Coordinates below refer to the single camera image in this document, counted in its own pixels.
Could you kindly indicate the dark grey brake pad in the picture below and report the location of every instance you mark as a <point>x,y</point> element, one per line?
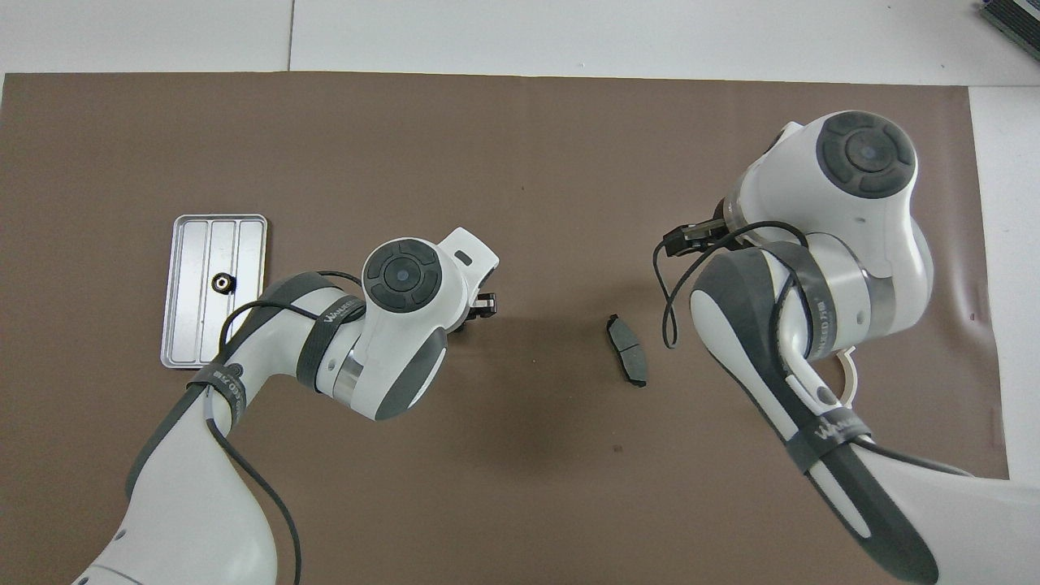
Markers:
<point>627,349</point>

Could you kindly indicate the silver metal tray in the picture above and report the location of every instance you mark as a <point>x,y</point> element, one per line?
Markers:
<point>191,292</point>

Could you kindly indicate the small black bearing gear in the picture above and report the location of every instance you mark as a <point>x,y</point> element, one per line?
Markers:
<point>221,282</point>

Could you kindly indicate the brown table mat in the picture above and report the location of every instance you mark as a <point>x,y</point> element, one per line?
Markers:
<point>487,162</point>

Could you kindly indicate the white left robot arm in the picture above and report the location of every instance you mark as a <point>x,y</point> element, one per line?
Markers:
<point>402,276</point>

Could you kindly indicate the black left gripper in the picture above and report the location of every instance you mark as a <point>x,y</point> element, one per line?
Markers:
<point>463,327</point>

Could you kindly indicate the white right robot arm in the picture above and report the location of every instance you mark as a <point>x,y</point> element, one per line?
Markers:
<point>865,154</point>

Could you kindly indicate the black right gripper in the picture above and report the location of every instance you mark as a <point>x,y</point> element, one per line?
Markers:
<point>695,237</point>

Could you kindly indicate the white curved plastic bracket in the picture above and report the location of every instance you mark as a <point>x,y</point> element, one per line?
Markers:
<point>851,378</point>

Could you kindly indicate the grey ribbed device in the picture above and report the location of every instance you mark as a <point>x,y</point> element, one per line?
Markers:
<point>1016,16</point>

